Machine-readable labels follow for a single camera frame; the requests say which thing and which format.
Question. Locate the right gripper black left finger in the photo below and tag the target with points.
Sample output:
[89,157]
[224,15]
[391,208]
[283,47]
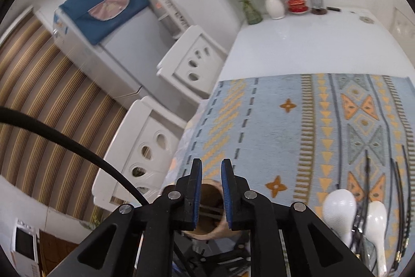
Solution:
[138,241]

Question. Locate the red lidded teacup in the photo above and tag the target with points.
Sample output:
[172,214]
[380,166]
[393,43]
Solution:
[297,6]

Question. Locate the blue patterned woven table mat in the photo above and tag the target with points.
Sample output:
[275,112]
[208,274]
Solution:
[300,137]

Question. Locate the white chair far left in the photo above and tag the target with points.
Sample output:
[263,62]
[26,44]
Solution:
[193,64]

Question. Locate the white microwave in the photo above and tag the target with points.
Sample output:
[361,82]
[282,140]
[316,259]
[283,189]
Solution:
[24,249]

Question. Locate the white dimpled rice paddle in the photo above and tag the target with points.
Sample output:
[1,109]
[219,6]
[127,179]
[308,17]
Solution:
[338,212]

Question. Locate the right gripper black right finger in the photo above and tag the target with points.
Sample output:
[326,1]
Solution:
[285,240]

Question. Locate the blue cloth cover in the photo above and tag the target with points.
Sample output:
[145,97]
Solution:
[97,19]

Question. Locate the white chair near left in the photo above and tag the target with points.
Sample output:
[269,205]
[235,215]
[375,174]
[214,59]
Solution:
[144,145]

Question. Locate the white chair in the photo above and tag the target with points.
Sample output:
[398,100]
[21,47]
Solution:
[144,145]
[193,64]

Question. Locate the brown wooden utensil holder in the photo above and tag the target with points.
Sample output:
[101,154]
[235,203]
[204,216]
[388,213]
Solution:
[212,224]

